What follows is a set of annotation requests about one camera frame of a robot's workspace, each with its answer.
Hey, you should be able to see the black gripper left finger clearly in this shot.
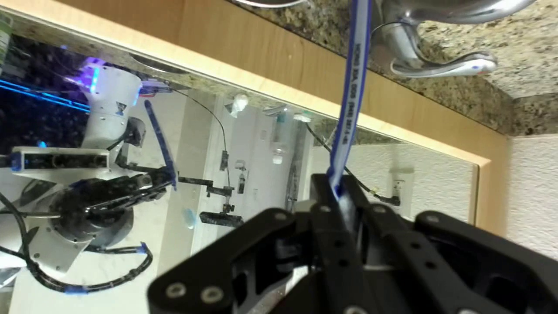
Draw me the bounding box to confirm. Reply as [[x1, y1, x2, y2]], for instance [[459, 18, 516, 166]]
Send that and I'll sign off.
[[147, 175, 373, 314]]

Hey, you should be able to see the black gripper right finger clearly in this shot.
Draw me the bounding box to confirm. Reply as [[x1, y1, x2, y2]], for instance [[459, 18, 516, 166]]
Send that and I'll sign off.
[[340, 177, 558, 314]]

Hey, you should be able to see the blue white toothbrush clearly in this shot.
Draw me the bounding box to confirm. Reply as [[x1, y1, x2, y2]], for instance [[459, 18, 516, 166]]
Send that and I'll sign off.
[[328, 0, 373, 198]]

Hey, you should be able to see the wood framed mirror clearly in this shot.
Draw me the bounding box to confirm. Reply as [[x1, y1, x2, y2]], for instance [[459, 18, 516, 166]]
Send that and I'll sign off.
[[0, 0, 511, 314]]

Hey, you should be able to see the chrome sink faucet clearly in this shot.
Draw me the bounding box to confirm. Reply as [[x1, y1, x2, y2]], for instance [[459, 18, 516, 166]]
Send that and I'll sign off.
[[377, 0, 535, 79]]

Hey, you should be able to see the white oval sink basin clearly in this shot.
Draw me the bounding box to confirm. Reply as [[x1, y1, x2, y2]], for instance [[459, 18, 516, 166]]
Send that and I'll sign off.
[[236, 0, 305, 9]]

